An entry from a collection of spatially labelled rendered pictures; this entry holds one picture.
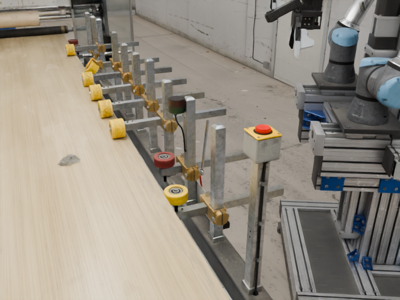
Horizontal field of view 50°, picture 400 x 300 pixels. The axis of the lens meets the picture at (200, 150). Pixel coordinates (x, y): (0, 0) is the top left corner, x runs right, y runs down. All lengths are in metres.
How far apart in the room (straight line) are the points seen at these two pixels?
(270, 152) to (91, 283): 0.54
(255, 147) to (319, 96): 1.12
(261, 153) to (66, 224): 0.61
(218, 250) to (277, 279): 0.99
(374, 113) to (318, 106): 0.53
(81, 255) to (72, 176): 0.44
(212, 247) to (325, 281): 0.81
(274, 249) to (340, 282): 0.57
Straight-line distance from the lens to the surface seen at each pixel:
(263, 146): 1.05
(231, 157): 1.74
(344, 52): 2.10
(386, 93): 1.50
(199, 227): 1.59
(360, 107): 1.68
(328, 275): 2.21
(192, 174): 1.61
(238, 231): 2.74
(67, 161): 1.66
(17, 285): 1.17
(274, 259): 2.56
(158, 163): 1.61
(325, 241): 2.40
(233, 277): 1.40
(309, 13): 1.37
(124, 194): 1.42
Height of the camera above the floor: 1.65
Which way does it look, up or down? 26 degrees down
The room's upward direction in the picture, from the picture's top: straight up
